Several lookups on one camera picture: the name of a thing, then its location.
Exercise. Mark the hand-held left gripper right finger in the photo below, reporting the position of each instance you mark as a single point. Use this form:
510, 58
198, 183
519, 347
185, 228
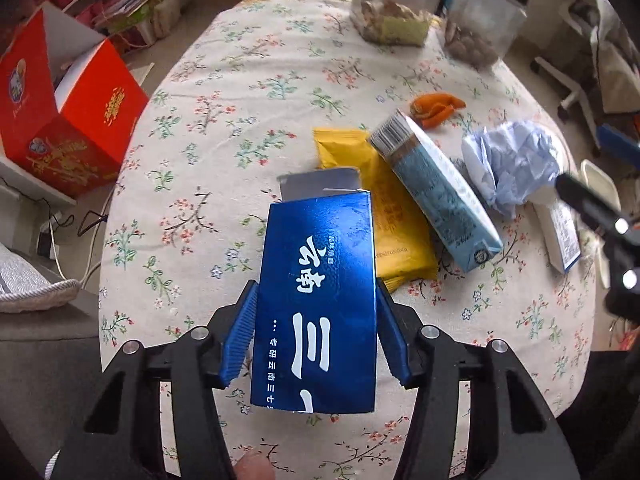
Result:
395, 340

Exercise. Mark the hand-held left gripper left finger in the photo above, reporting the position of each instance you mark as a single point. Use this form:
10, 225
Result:
240, 340

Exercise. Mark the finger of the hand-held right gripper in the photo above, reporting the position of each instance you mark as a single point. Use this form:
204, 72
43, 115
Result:
590, 202
620, 140

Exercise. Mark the small white box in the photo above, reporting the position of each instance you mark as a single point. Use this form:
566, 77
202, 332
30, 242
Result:
562, 235

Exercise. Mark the pale blue paper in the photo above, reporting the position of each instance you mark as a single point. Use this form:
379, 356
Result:
510, 165

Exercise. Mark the dark blue cardboard box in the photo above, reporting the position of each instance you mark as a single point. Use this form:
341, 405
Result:
320, 280

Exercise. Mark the yellow snack packet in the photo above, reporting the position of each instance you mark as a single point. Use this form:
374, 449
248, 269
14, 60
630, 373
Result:
400, 230

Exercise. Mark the light blue drink carton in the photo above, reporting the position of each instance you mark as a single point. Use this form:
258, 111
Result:
440, 190

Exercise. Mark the orange peel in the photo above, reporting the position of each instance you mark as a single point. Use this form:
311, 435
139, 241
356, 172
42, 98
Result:
435, 107

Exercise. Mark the red gift box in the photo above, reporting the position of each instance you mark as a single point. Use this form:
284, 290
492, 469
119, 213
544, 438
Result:
90, 125

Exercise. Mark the person's left hand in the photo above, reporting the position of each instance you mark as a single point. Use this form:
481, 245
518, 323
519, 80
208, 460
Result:
255, 467

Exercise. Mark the white office chair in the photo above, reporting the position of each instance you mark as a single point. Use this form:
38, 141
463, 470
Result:
580, 85

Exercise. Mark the clothes draped on chair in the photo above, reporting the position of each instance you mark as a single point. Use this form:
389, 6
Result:
615, 35

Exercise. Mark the clear jar of brown nuts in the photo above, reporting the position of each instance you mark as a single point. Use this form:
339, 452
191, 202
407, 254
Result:
480, 25

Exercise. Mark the white power strip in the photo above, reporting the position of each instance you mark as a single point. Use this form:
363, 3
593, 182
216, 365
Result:
50, 240

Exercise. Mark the grey quilted cover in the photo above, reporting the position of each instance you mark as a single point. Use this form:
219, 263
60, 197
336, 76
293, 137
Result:
30, 280

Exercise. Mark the floral tablecloth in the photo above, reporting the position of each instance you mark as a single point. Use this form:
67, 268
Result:
225, 85

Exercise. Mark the white bookshelf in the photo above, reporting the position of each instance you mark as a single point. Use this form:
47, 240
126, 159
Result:
35, 185

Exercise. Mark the clear jar of cashews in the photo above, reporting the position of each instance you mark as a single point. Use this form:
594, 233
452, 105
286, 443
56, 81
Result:
395, 10

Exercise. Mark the white fabric bag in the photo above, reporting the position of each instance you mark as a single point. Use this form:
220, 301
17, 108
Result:
167, 15

